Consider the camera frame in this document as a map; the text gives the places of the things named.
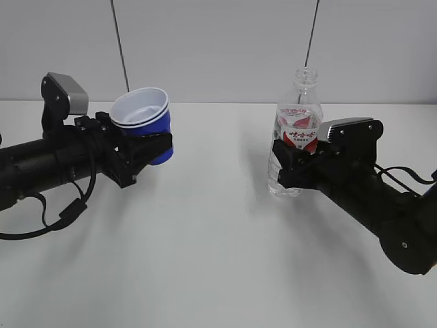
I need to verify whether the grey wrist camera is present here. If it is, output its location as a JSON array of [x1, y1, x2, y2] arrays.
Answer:
[[41, 72, 89, 139], [317, 117, 384, 165]]

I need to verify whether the clear Wahaha water bottle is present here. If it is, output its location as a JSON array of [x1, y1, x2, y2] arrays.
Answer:
[[267, 66, 324, 198]]

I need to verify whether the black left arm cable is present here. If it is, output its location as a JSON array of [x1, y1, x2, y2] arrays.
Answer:
[[0, 139, 98, 240]]

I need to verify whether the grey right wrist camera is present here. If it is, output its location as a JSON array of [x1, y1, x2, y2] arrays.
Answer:
[[317, 117, 384, 165]]

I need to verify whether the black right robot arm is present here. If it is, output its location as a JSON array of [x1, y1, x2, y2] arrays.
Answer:
[[272, 139, 436, 275]]

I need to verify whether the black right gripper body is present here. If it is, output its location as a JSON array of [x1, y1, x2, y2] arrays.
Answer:
[[278, 143, 374, 189]]

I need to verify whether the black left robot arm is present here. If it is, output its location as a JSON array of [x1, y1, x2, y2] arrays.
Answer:
[[1, 111, 173, 210]]

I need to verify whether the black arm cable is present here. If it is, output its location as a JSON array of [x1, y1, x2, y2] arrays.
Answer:
[[0, 139, 98, 240], [373, 164, 437, 197]]

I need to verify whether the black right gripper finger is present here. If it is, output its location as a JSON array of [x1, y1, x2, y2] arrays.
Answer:
[[272, 139, 315, 178]]

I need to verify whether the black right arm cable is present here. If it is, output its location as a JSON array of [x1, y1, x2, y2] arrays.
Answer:
[[373, 164, 437, 197]]

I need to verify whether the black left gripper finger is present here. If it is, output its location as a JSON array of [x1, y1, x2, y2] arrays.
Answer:
[[120, 133, 173, 174], [95, 111, 113, 131]]

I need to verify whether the blue paper cup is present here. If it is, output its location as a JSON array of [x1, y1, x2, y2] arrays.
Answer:
[[109, 87, 175, 167]]

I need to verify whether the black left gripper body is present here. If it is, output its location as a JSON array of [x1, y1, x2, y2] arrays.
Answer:
[[74, 115, 138, 189]]

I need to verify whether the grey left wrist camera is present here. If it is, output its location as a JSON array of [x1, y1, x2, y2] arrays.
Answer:
[[41, 72, 89, 139]]

